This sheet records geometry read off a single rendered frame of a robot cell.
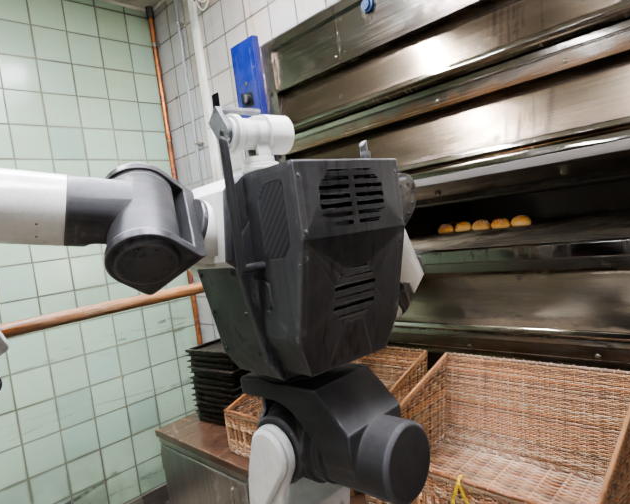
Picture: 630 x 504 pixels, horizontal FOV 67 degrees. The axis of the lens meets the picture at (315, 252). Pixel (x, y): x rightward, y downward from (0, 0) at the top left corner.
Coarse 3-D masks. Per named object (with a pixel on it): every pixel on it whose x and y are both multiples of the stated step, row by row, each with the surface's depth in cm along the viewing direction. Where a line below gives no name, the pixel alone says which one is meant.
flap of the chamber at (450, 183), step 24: (600, 144) 107; (624, 144) 103; (480, 168) 127; (504, 168) 122; (528, 168) 118; (552, 168) 119; (576, 168) 120; (600, 168) 121; (432, 192) 149; (456, 192) 150
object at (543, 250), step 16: (592, 240) 126; (608, 240) 121; (624, 240) 118; (432, 256) 157; (448, 256) 153; (464, 256) 149; (480, 256) 145; (496, 256) 142; (512, 256) 138; (528, 256) 135; (544, 256) 132; (560, 256) 129; (576, 256) 127; (592, 256) 124
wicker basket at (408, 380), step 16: (384, 352) 172; (400, 352) 167; (416, 352) 163; (384, 368) 170; (400, 368) 166; (416, 368) 155; (384, 384) 170; (400, 384) 148; (416, 384) 155; (240, 400) 169; (256, 400) 175; (400, 400) 148; (224, 416) 165; (240, 416) 158; (256, 416) 174; (416, 416) 153; (240, 432) 160; (240, 448) 161
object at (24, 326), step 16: (176, 288) 121; (192, 288) 124; (96, 304) 107; (112, 304) 109; (128, 304) 112; (144, 304) 115; (32, 320) 97; (48, 320) 99; (64, 320) 101; (80, 320) 104
